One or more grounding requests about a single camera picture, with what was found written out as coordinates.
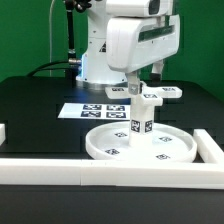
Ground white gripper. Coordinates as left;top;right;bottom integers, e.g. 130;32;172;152
106;0;180;95

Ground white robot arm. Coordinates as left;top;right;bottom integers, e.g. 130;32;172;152
77;0;180;90

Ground white front fence rail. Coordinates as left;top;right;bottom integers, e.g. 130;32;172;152
0;158;224;189

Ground white fence rail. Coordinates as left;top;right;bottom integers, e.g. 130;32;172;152
0;124;6;146
193;129;224;165
0;158;224;189

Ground white right fence rail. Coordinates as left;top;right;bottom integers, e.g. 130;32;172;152
193;129;224;165

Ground grey thin cable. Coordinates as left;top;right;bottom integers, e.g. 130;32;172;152
48;0;57;78

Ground black cables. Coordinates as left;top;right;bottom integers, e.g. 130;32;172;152
27;60;82;78

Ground white round table top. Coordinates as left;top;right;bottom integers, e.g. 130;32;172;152
86;121;197;163

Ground white marker sheet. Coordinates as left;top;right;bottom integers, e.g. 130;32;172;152
58;103;130;120

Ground white left fence rail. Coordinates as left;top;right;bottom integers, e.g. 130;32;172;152
0;124;6;146

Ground white cross-shaped table base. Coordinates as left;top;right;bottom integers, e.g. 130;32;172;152
105;85;182;106

